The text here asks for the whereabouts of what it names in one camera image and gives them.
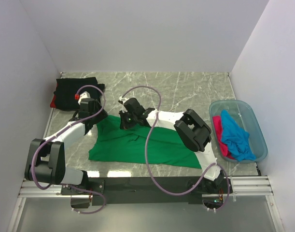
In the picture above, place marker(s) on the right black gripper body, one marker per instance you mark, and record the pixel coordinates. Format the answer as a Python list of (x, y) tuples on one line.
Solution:
[(128, 121)]

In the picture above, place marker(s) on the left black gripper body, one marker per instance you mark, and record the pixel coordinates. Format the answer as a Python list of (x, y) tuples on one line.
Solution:
[(101, 115)]

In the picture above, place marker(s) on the green t shirt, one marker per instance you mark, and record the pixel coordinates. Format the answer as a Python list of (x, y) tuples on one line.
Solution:
[(116, 145)]

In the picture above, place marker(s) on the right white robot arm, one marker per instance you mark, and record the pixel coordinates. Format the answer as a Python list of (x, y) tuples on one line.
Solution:
[(194, 133)]

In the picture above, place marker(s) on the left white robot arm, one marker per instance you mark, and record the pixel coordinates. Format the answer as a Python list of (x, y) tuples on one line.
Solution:
[(46, 157)]

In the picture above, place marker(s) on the folded black t shirt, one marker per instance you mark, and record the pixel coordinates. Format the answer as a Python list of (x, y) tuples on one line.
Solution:
[(66, 88)]

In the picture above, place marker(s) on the folded red t shirt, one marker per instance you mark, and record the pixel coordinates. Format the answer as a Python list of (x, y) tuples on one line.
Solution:
[(55, 103)]

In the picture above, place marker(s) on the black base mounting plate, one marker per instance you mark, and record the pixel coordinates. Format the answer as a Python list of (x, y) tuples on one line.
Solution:
[(121, 190)]

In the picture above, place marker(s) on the pink t shirt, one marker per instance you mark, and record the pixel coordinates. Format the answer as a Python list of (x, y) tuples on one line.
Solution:
[(219, 130)]

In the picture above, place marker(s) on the blue t shirt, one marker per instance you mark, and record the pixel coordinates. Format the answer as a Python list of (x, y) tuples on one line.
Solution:
[(235, 138)]

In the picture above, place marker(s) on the clear blue plastic bin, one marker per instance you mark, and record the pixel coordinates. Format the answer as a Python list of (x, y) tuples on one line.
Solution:
[(244, 116)]

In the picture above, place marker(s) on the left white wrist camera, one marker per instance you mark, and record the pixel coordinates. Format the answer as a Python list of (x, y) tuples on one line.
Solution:
[(80, 97)]

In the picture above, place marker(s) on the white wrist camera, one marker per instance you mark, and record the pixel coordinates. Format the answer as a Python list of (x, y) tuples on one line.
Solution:
[(80, 97), (123, 100)]

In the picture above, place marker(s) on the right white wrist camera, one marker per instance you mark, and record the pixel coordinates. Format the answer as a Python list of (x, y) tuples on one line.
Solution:
[(123, 100)]

